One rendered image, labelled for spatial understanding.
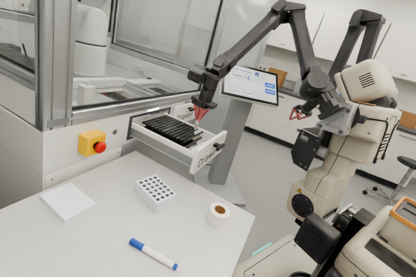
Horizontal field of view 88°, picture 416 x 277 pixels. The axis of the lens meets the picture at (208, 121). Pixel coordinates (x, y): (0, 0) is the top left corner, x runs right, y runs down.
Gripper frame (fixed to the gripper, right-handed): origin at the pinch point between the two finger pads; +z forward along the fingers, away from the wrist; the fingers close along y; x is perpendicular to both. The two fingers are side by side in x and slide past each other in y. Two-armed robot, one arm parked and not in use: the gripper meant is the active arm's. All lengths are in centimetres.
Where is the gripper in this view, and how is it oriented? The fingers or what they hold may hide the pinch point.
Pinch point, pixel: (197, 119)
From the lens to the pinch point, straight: 92.9
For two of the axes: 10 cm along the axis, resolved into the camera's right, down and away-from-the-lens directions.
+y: -8.5, -4.4, 3.0
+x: -4.2, 2.1, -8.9
